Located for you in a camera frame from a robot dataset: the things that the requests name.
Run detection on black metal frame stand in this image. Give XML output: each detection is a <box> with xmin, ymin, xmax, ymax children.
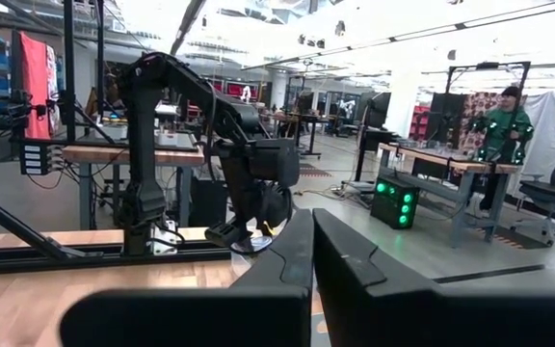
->
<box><xmin>443</xmin><ymin>61</ymin><xmax>533</xmax><ymax>165</ymax></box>

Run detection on computer tower green lights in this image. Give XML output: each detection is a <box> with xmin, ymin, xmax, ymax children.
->
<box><xmin>370</xmin><ymin>173</ymin><xmax>422</xmax><ymax>231</ymax></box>

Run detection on black aluminium table frame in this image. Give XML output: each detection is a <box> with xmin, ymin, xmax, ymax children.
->
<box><xmin>0</xmin><ymin>185</ymin><xmax>234</xmax><ymax>277</ymax></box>

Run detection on black labelled hub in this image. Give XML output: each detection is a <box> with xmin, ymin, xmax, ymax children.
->
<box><xmin>19</xmin><ymin>142</ymin><xmax>53</xmax><ymax>177</ymax></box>

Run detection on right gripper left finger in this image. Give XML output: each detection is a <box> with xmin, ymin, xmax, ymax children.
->
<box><xmin>60</xmin><ymin>207</ymin><xmax>315</xmax><ymax>347</ymax></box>

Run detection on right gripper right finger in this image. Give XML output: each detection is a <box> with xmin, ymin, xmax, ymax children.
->
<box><xmin>313</xmin><ymin>207</ymin><xmax>555</xmax><ymax>347</ymax></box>

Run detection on black table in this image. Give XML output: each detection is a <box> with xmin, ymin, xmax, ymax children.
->
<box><xmin>270</xmin><ymin>111</ymin><xmax>332</xmax><ymax>160</ymax></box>

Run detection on patterned panel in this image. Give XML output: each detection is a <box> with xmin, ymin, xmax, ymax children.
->
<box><xmin>458</xmin><ymin>91</ymin><xmax>505</xmax><ymax>151</ymax></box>

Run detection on black computer case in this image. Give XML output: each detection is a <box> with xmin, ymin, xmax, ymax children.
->
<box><xmin>188</xmin><ymin>177</ymin><xmax>229</xmax><ymax>228</ymax></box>

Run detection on wooden workbench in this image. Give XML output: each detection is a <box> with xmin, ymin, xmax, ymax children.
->
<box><xmin>377</xmin><ymin>141</ymin><xmax>522</xmax><ymax>248</ymax></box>
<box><xmin>62</xmin><ymin>144</ymin><xmax>206</xmax><ymax>231</ymax></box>

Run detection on white lid bagel seasoning jar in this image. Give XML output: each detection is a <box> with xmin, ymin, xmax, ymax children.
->
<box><xmin>230</xmin><ymin>234</ymin><xmax>275</xmax><ymax>279</ymax></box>

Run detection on red cloth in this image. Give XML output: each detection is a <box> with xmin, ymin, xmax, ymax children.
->
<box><xmin>18</xmin><ymin>31</ymin><xmax>61</xmax><ymax>141</ymax></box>

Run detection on black monitor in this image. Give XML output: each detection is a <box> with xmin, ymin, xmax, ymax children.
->
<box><xmin>363</xmin><ymin>91</ymin><xmax>393</xmax><ymax>130</ymax></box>

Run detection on person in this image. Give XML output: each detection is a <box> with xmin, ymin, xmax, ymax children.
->
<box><xmin>469</xmin><ymin>85</ymin><xmax>535</xmax><ymax>213</ymax></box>

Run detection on black camera on mount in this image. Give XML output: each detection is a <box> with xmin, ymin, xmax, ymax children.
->
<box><xmin>0</xmin><ymin>90</ymin><xmax>36</xmax><ymax>137</ymax></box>

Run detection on black vertical post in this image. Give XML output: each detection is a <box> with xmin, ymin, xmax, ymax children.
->
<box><xmin>63</xmin><ymin>0</ymin><xmax>77</xmax><ymax>144</ymax></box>
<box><xmin>94</xmin><ymin>0</ymin><xmax>106</xmax><ymax>120</ymax></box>

